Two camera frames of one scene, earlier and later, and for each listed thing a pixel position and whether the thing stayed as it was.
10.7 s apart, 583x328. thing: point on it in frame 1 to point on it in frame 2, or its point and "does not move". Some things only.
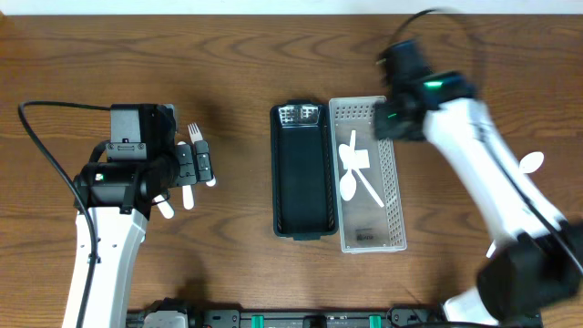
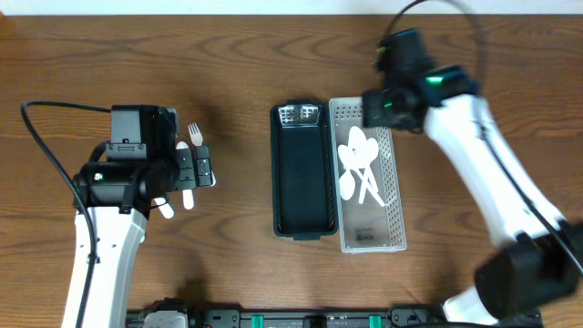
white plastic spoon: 530,162 to 372,151
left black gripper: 186,164 does not move
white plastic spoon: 347,157 does not move
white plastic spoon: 188,191 does not move
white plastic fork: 195,134 does not move
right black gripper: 381,129 to 372,115
